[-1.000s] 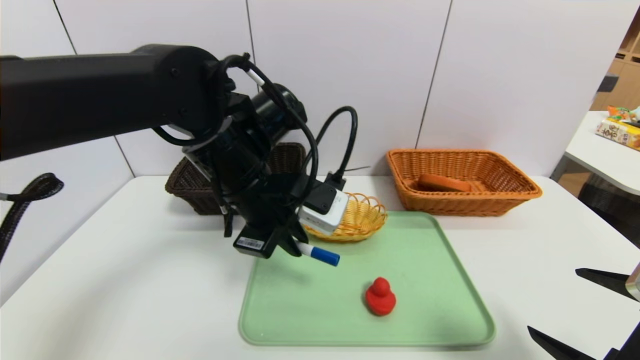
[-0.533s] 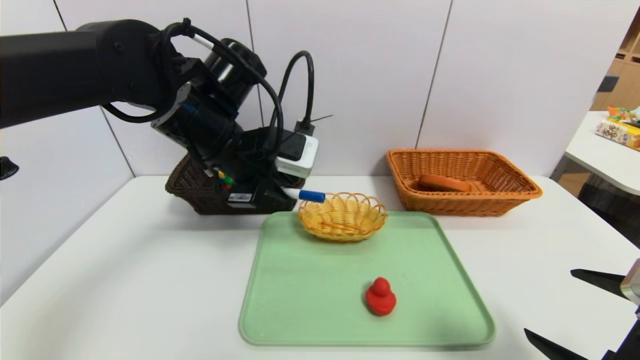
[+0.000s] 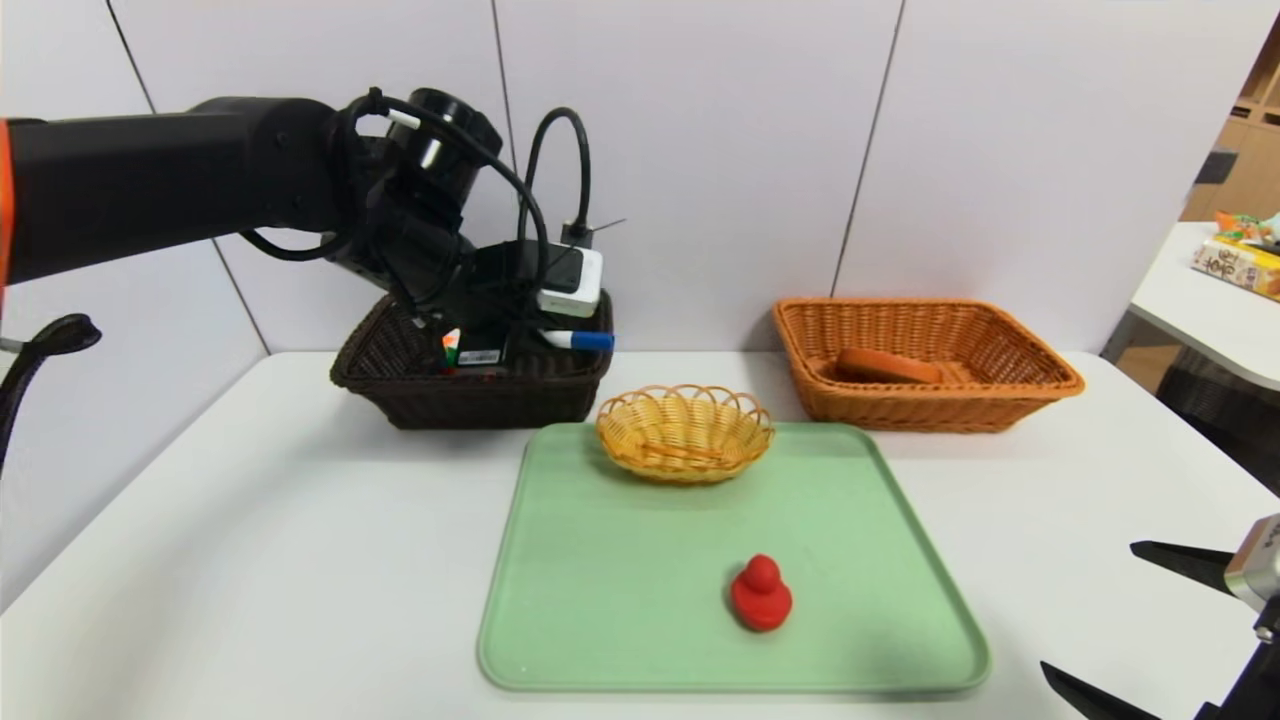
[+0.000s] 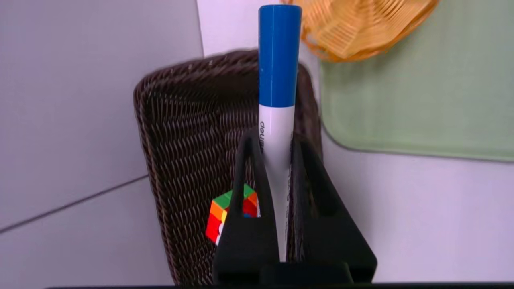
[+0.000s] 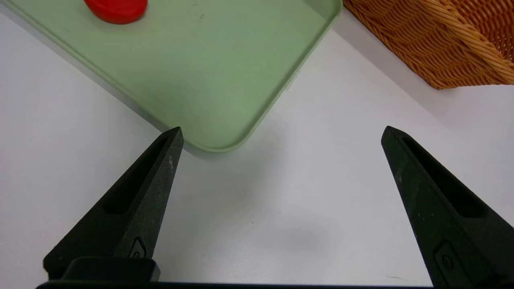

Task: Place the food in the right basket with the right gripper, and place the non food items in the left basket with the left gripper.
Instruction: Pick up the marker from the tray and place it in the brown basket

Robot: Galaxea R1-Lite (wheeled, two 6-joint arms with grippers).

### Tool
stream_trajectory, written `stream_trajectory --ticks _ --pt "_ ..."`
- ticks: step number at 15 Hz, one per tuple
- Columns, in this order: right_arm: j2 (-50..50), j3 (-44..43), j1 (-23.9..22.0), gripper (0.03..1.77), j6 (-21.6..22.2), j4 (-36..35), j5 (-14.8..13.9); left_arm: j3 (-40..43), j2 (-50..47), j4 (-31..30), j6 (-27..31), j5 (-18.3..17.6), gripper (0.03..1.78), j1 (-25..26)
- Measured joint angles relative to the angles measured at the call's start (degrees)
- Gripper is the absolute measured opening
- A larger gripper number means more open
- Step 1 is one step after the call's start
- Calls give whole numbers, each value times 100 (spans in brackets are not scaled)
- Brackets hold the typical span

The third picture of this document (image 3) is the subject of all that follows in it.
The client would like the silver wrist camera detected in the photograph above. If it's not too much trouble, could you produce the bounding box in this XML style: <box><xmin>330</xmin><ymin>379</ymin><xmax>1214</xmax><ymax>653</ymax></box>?
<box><xmin>537</xmin><ymin>245</ymin><xmax>605</xmax><ymax>319</ymax></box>
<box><xmin>1225</xmin><ymin>515</ymin><xmax>1280</xmax><ymax>613</ymax></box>

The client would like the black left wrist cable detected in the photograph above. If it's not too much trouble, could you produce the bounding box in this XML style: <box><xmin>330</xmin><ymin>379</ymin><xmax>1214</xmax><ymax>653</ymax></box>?
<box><xmin>515</xmin><ymin>107</ymin><xmax>626</xmax><ymax>249</ymax></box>

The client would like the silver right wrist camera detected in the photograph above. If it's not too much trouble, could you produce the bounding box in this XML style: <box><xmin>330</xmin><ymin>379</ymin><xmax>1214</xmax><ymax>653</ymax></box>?
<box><xmin>1225</xmin><ymin>515</ymin><xmax>1280</xmax><ymax>613</ymax></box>

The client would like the black looped cable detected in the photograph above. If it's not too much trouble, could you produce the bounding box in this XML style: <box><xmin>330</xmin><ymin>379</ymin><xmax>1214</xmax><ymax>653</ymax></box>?
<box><xmin>0</xmin><ymin>313</ymin><xmax>103</xmax><ymax>471</ymax></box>

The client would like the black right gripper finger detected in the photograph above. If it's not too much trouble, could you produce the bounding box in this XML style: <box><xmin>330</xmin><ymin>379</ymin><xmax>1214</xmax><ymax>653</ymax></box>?
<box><xmin>1129</xmin><ymin>540</ymin><xmax>1236</xmax><ymax>596</ymax></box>
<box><xmin>1039</xmin><ymin>661</ymin><xmax>1161</xmax><ymax>720</ymax></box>

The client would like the light wooden shelf unit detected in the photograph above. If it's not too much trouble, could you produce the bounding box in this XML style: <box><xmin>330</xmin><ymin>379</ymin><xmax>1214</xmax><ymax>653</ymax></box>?
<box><xmin>1180</xmin><ymin>20</ymin><xmax>1280</xmax><ymax>226</ymax></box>

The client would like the yellow printed snack box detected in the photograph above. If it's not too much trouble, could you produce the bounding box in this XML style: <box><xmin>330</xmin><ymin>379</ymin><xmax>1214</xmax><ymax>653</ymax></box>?
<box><xmin>1190</xmin><ymin>240</ymin><xmax>1280</xmax><ymax>304</ymax></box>

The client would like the light green plastic tray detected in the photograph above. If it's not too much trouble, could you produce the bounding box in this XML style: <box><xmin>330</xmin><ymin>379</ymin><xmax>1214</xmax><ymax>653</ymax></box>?
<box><xmin>478</xmin><ymin>422</ymin><xmax>993</xmax><ymax>694</ymax></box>

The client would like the orange rectangular wicker basket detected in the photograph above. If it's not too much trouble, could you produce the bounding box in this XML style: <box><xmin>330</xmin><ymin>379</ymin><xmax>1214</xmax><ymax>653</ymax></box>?
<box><xmin>772</xmin><ymin>298</ymin><xmax>1085</xmax><ymax>434</ymax></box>

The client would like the dark brown wicker basket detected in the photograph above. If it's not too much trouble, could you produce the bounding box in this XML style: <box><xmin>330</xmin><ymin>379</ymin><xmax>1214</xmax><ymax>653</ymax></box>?
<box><xmin>329</xmin><ymin>286</ymin><xmax>614</xmax><ymax>432</ymax></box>

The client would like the red rubber duck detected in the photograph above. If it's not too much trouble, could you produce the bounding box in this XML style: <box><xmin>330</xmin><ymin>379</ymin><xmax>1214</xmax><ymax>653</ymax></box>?
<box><xmin>731</xmin><ymin>554</ymin><xmax>795</xmax><ymax>632</ymax></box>

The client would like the small yellow oval wicker basket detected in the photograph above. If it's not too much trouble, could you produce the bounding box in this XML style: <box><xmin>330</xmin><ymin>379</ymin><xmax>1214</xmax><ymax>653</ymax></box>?
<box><xmin>597</xmin><ymin>384</ymin><xmax>776</xmax><ymax>486</ymax></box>

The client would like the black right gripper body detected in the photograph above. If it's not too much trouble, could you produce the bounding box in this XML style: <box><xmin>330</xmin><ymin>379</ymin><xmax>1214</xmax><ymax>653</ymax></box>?
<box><xmin>1194</xmin><ymin>513</ymin><xmax>1280</xmax><ymax>720</ymax></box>

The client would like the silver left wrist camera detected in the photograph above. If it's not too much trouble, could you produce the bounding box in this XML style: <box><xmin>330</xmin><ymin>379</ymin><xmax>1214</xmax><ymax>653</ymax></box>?
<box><xmin>537</xmin><ymin>245</ymin><xmax>605</xmax><ymax>319</ymax></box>

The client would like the colourful snack bag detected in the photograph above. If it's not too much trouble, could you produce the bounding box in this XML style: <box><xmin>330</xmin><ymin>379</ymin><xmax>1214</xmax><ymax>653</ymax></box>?
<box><xmin>1215</xmin><ymin>212</ymin><xmax>1280</xmax><ymax>251</ymax></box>

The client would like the white side table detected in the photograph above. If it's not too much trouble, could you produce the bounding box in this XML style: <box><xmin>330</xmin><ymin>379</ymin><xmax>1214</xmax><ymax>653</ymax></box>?
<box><xmin>1100</xmin><ymin>222</ymin><xmax>1280</xmax><ymax>393</ymax></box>

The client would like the orange-brown bread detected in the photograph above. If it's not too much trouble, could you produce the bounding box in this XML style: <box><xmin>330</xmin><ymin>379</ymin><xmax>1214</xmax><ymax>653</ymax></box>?
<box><xmin>833</xmin><ymin>348</ymin><xmax>946</xmax><ymax>386</ymax></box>

